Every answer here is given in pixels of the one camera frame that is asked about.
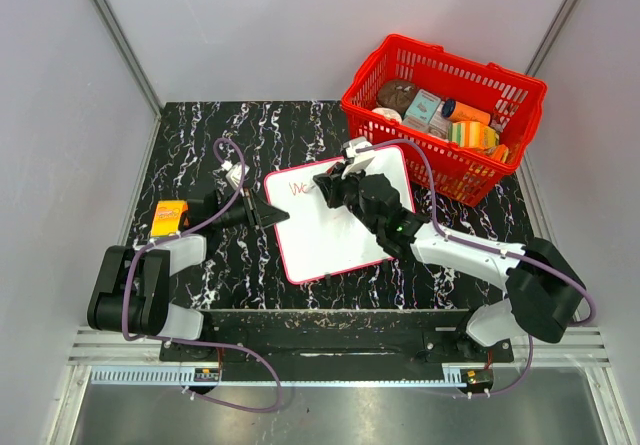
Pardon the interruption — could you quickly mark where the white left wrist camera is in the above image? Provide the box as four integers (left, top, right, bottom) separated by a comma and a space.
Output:
221, 161, 250, 190

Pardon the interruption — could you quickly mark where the white slotted cable duct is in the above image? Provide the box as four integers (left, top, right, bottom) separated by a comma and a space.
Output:
91, 366, 220, 386

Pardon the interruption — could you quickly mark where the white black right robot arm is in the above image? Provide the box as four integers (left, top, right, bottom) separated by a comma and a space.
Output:
313, 163, 586, 362

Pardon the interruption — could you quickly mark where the pink framed whiteboard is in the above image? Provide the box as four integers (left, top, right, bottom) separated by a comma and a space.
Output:
264, 157, 391, 285

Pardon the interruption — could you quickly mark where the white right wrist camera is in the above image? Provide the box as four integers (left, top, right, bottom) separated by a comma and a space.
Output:
341, 137, 375, 179

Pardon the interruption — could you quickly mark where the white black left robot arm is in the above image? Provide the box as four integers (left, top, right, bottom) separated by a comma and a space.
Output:
87, 188, 290, 361

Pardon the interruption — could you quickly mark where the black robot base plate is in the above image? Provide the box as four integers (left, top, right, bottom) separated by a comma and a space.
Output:
158, 307, 515, 382

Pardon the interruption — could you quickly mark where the red plastic shopping basket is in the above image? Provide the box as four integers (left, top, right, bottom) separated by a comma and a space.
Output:
341, 34, 547, 206

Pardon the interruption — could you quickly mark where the yellow green sponge pack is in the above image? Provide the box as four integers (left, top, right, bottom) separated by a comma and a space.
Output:
449, 121, 499, 149

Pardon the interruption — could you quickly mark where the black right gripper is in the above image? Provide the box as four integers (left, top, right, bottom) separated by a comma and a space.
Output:
317, 161, 382, 235

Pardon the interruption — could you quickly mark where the orange bottle with blue cap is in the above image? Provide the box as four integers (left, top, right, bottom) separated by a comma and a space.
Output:
441, 99, 491, 126

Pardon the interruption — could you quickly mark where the teal white small box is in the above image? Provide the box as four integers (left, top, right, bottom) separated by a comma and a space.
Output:
403, 89, 442, 124

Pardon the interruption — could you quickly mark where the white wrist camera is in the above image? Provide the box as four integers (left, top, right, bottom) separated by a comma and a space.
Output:
221, 161, 250, 190
341, 137, 375, 179

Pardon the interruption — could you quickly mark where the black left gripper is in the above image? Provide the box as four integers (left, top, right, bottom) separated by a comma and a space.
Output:
212, 186, 289, 232

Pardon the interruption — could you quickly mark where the brown bread loaf package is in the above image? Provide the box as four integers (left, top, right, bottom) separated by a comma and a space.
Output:
376, 79, 418, 114

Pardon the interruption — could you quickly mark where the orange yellow snack box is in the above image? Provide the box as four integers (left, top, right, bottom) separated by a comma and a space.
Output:
150, 200, 188, 238

